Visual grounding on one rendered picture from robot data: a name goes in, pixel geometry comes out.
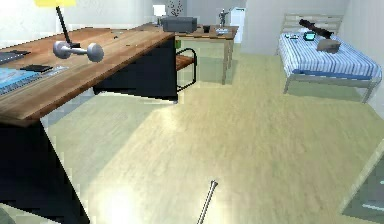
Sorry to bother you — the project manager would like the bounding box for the brown cushion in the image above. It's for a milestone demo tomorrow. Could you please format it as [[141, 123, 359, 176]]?
[[316, 38, 342, 55]]

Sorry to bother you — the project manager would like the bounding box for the black chair wooden seat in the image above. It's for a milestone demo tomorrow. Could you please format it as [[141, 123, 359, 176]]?
[[174, 47, 198, 93]]

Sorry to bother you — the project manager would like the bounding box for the white cupboard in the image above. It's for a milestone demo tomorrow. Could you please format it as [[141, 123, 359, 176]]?
[[229, 6, 247, 45]]

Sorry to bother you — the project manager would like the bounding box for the large wooden desk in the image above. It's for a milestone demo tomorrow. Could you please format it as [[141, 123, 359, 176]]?
[[0, 23, 179, 224]]

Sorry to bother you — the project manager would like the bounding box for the grey dumbbell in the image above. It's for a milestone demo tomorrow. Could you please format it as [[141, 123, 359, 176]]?
[[52, 40, 105, 63]]

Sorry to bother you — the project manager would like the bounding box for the small wooden table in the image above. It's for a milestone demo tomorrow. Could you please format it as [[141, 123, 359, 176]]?
[[174, 24, 240, 86]]

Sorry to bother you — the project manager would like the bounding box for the grey green furniture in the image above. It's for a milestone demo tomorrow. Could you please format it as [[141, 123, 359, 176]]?
[[339, 139, 384, 224]]

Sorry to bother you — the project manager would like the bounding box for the black flat phone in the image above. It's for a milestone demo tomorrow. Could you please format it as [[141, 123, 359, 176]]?
[[19, 64, 54, 73]]

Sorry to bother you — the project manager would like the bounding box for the yellow shade desk lamp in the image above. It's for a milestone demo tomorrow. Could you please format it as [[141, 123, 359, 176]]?
[[33, 0, 82, 49]]

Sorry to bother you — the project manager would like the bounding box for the grey figure statue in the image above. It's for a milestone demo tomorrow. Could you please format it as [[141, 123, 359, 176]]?
[[218, 8, 232, 29]]

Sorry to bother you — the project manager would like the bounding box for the striped blue white bed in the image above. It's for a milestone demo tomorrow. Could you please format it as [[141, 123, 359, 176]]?
[[276, 13, 383, 105]]

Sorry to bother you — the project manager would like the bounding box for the dark house plant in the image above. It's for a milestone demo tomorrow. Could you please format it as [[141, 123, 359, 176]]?
[[167, 0, 185, 18]]

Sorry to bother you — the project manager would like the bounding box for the black baseball bat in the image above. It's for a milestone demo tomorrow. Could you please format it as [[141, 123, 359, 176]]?
[[298, 18, 335, 39]]

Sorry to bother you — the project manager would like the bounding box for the blue book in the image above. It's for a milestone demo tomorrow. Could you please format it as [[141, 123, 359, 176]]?
[[0, 67, 42, 96]]

